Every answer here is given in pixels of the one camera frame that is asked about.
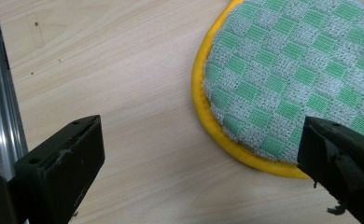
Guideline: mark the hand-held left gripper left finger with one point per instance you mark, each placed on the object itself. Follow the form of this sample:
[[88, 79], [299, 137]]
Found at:
[[58, 174]]

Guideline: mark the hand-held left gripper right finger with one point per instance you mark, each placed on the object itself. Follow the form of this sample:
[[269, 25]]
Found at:
[[345, 161]]

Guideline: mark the green checkered dishcloth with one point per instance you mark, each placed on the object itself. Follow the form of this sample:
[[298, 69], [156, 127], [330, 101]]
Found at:
[[282, 68]]

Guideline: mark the green checkered yellow-rimmed cushion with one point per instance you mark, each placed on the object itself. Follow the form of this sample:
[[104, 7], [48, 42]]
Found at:
[[206, 115]]

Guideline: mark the aluminium frame rail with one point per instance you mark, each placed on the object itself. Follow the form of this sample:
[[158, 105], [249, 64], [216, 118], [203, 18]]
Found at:
[[1, 102]]

